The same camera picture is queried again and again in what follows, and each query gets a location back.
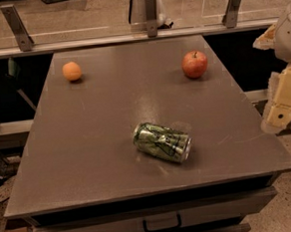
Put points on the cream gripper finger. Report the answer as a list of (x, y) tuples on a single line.
[(277, 112), (266, 40)]

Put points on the red apple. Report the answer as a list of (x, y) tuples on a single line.
[(194, 64)]

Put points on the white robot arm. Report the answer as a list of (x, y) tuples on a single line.
[(282, 40)]

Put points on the green soda can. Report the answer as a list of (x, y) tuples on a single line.
[(162, 142)]

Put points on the orange fruit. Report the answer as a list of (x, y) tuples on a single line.
[(71, 71)]

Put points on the metal railing bar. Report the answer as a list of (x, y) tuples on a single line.
[(50, 48)]

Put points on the right metal bracket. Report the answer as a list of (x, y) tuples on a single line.
[(229, 19)]

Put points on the metal bracket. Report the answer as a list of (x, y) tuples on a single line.
[(14, 21), (229, 19), (150, 18)]

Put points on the middle metal bracket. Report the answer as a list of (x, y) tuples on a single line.
[(150, 18)]

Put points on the grey drawer with handle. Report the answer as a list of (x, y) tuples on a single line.
[(215, 214)]

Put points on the left metal bracket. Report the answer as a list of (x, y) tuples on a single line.
[(14, 21)]

